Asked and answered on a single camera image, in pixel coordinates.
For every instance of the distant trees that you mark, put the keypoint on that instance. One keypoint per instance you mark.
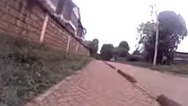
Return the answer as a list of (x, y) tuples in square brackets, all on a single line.
[(112, 50)]

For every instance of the red brick path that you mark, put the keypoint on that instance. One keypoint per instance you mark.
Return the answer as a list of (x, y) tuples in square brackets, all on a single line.
[(98, 89)]

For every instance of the pale utility pole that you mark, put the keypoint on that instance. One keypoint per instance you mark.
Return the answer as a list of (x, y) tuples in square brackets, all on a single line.
[(156, 42)]

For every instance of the big dark tree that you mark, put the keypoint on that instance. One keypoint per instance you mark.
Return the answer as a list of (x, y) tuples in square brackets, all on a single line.
[(165, 36)]

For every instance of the grass and weeds verge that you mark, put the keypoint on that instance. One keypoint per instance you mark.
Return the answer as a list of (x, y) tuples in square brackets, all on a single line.
[(23, 71)]

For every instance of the grass verge beyond road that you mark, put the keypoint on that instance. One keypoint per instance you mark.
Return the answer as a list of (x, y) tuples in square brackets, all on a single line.
[(171, 68)]

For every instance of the brown paved road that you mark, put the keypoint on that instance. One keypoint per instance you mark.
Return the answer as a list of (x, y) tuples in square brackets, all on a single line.
[(175, 86)]

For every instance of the low building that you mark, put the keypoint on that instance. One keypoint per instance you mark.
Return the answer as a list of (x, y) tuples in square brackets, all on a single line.
[(182, 57)]

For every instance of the building behind brick wall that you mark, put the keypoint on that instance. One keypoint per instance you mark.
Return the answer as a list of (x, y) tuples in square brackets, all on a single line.
[(66, 9)]

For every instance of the red brick wall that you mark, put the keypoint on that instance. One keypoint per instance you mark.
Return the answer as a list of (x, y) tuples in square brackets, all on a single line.
[(21, 24)]

